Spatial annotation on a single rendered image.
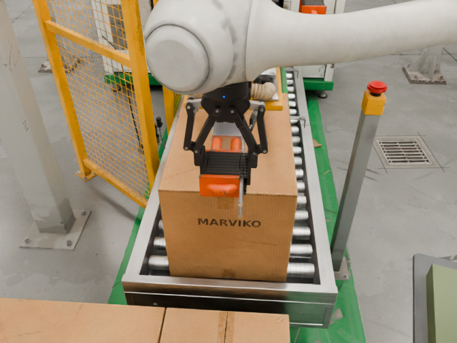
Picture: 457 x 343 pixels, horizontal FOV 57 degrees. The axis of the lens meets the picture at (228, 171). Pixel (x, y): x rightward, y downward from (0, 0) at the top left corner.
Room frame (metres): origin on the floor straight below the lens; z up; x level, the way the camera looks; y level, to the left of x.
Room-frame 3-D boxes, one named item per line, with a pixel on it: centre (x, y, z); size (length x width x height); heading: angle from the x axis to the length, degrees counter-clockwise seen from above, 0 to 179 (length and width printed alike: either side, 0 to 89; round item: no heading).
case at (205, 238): (1.18, -0.01, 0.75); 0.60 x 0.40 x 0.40; 177
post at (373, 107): (1.36, -0.54, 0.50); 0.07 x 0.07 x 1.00; 86
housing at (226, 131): (0.76, 0.00, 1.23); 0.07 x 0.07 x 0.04; 87
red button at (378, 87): (1.36, -0.54, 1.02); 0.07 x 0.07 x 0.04
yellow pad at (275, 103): (1.22, -0.12, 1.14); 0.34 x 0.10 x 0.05; 177
